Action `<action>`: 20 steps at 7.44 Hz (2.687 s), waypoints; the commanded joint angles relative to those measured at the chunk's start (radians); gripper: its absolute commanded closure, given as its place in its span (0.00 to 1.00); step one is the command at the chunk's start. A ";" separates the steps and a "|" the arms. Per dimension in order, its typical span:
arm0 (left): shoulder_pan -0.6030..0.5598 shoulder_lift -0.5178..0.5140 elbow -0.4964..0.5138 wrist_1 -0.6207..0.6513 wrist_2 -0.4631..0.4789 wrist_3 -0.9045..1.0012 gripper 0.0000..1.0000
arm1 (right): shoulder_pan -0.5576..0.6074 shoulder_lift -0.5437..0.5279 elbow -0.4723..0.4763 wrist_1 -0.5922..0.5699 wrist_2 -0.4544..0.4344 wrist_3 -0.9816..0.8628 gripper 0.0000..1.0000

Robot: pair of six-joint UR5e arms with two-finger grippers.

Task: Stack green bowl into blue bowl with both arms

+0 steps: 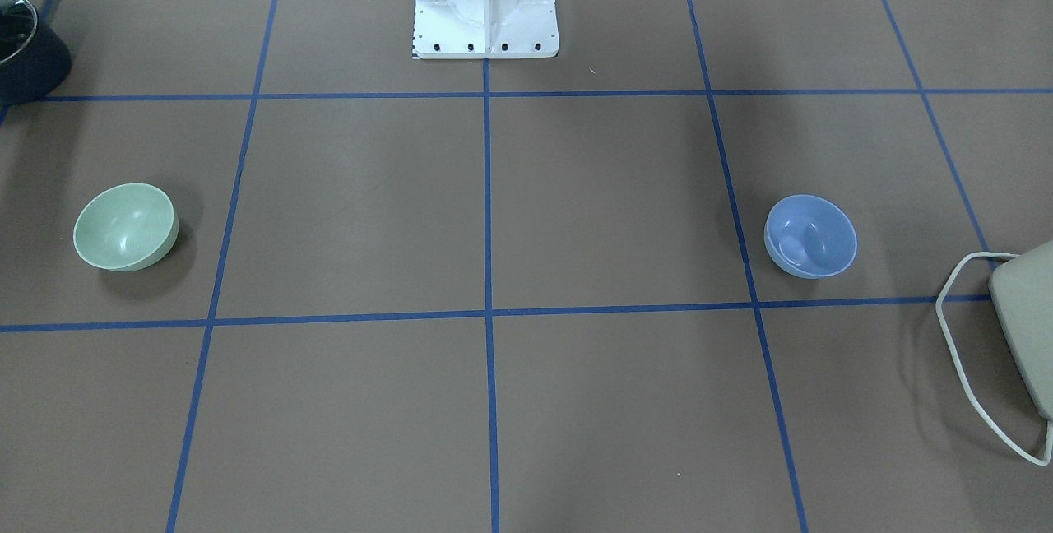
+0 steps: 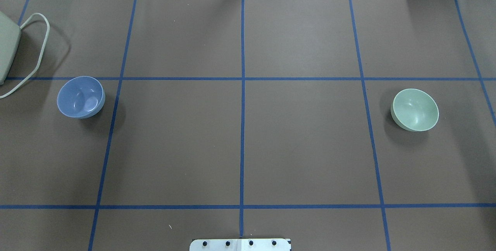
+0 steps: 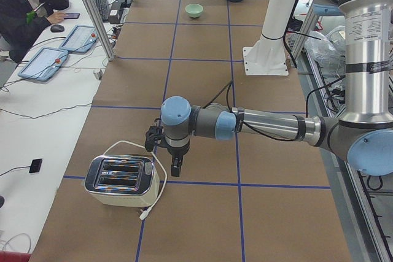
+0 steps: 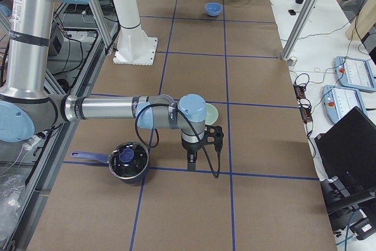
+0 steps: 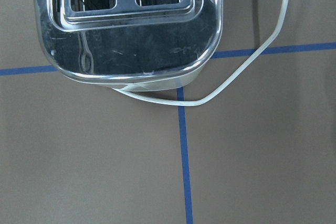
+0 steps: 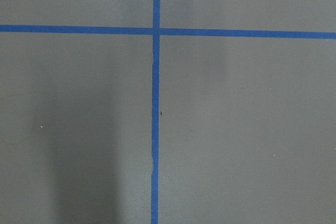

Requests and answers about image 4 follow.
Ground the blue saucepan with glass lid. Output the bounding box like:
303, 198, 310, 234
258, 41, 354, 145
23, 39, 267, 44
70, 141, 150, 183

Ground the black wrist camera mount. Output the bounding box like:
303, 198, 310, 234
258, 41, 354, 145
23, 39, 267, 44
202, 125, 224, 154

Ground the upper teach pendant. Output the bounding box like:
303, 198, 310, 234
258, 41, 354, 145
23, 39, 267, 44
334, 56, 375, 92

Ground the blue bowl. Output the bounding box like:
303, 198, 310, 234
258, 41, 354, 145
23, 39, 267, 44
204, 2, 223, 17

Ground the white pillar with base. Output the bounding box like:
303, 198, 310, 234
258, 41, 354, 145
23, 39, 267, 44
113, 0, 157, 66

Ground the black monitor stand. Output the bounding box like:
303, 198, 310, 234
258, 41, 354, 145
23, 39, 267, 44
320, 177, 375, 240

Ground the lower teach pendant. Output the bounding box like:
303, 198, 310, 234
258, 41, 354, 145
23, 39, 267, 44
323, 85, 368, 124

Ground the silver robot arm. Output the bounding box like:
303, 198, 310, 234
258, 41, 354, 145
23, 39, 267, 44
1, 0, 208, 171

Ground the grey control box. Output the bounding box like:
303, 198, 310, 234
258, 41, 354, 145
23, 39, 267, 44
48, 23, 68, 56

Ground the aluminium frame post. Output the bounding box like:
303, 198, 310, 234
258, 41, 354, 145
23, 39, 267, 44
281, 0, 317, 66

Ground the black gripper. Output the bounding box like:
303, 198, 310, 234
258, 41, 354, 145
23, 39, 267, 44
182, 139, 202, 171

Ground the small black puck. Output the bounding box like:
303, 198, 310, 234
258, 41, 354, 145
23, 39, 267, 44
288, 9, 296, 15

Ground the orange black power strip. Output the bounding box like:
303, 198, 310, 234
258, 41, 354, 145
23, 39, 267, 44
293, 83, 313, 124

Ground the black laptop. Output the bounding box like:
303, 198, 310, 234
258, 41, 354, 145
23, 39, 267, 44
315, 106, 375, 189

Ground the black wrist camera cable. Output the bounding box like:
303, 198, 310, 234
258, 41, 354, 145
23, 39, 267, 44
134, 102, 221, 179

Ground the light green bowl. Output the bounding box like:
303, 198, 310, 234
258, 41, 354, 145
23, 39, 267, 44
205, 103, 219, 125

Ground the clear plastic bag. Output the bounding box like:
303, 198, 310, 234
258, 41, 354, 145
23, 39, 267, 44
1, 174, 26, 242

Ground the teach pendant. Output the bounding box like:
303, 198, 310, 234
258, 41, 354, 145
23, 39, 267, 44
334, 56, 375, 92
323, 85, 368, 124

